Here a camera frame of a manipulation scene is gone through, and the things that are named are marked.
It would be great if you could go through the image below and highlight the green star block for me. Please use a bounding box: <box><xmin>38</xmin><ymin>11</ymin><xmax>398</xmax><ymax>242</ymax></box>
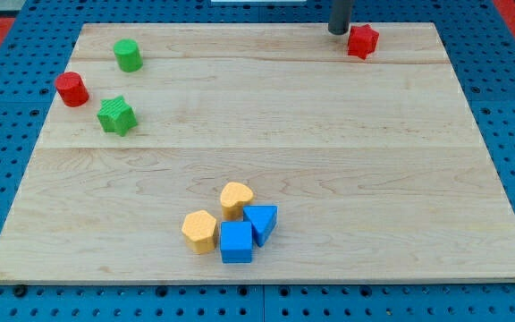
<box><xmin>97</xmin><ymin>96</ymin><xmax>138</xmax><ymax>137</ymax></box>

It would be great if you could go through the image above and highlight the red star block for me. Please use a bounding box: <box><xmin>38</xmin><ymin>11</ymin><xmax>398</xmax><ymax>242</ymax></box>
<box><xmin>348</xmin><ymin>24</ymin><xmax>379</xmax><ymax>60</ymax></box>

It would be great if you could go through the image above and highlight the yellow heart block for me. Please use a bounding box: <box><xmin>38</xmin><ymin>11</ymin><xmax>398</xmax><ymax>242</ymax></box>
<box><xmin>220</xmin><ymin>182</ymin><xmax>254</xmax><ymax>221</ymax></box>

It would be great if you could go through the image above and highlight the blue triangle block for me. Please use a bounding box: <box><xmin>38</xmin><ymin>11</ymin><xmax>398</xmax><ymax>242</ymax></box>
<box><xmin>243</xmin><ymin>205</ymin><xmax>278</xmax><ymax>247</ymax></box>

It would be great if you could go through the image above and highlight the blue cube block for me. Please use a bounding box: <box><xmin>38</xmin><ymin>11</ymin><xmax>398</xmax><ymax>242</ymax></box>
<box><xmin>220</xmin><ymin>221</ymin><xmax>253</xmax><ymax>264</ymax></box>

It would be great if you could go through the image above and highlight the yellow hexagon block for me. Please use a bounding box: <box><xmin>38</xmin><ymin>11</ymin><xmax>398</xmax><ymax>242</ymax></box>
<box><xmin>182</xmin><ymin>210</ymin><xmax>218</xmax><ymax>254</ymax></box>

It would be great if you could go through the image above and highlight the light wooden board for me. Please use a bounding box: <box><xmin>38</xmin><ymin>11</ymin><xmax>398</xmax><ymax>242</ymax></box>
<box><xmin>0</xmin><ymin>23</ymin><xmax>515</xmax><ymax>285</ymax></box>

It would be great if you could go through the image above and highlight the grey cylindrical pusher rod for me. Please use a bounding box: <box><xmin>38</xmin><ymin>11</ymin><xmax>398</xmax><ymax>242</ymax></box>
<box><xmin>327</xmin><ymin>0</ymin><xmax>355</xmax><ymax>36</ymax></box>

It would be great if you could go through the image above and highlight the green cylinder block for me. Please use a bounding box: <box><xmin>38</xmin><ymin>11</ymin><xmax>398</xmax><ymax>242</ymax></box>
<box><xmin>113</xmin><ymin>38</ymin><xmax>143</xmax><ymax>72</ymax></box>

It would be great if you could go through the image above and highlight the red cylinder block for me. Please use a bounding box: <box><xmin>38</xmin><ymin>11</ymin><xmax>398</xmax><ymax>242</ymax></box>
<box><xmin>54</xmin><ymin>72</ymin><xmax>89</xmax><ymax>107</ymax></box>

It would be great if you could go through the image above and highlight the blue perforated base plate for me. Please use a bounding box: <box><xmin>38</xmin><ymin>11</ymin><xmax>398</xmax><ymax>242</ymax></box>
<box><xmin>0</xmin><ymin>0</ymin><xmax>515</xmax><ymax>321</ymax></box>

